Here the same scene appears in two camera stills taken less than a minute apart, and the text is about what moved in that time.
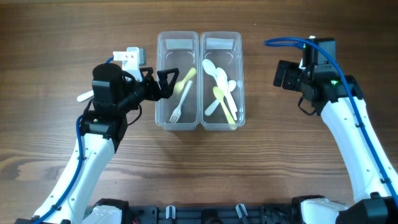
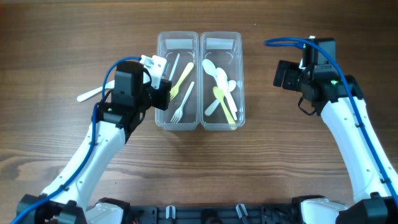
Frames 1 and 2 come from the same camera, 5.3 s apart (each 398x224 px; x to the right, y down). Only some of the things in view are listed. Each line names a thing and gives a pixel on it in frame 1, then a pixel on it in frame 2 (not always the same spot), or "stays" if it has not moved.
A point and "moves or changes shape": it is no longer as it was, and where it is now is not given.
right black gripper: [291, 68] stays
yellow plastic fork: [179, 85] moves or changes shape
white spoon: [231, 86] stays
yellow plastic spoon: [219, 94] stays
